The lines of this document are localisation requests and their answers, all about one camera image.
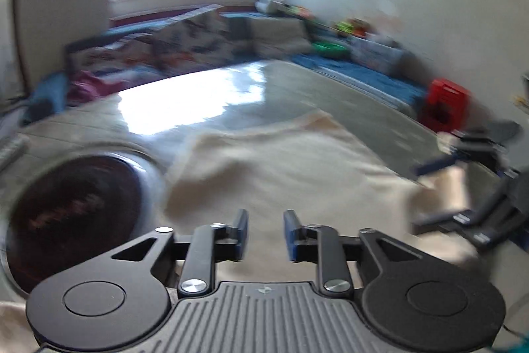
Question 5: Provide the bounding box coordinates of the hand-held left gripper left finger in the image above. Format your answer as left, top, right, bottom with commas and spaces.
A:
111, 208, 250, 298

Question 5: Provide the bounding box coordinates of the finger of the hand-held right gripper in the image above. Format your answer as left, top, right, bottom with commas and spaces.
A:
411, 152, 468, 178
412, 209, 478, 235

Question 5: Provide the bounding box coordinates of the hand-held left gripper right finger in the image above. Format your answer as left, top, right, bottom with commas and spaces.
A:
283, 209, 419, 298

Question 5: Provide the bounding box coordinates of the cream garment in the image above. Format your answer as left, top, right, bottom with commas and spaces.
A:
163, 115, 490, 269

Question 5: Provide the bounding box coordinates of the red plastic stool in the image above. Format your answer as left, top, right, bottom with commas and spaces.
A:
417, 78, 472, 131

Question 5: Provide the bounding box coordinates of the blue mat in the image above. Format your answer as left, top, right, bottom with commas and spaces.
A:
289, 51, 427, 116

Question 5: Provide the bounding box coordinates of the clear plastic box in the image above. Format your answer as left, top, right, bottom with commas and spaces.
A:
350, 34, 405, 76

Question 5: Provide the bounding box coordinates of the green bowl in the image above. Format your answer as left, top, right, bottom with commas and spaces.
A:
311, 41, 348, 61

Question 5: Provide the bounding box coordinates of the green and brown plush toy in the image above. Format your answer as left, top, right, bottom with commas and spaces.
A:
334, 18, 369, 38

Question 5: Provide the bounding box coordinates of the round built-in induction cooker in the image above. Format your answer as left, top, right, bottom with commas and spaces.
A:
0, 140, 168, 296

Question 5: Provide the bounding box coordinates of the butterfly print cushion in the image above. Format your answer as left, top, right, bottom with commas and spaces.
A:
149, 11, 233, 76
68, 39, 162, 83

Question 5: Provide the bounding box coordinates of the grey cushion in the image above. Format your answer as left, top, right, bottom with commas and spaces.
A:
251, 16, 311, 59

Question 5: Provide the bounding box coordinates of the blue sofa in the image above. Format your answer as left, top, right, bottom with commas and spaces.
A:
25, 3, 317, 122

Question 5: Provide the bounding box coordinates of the magenta cloth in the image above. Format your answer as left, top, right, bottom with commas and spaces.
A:
67, 69, 111, 104

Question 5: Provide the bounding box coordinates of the panda plush toy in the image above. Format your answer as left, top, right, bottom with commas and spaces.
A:
255, 0, 288, 15

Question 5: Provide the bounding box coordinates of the grey remote control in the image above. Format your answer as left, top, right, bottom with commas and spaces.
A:
0, 135, 30, 168

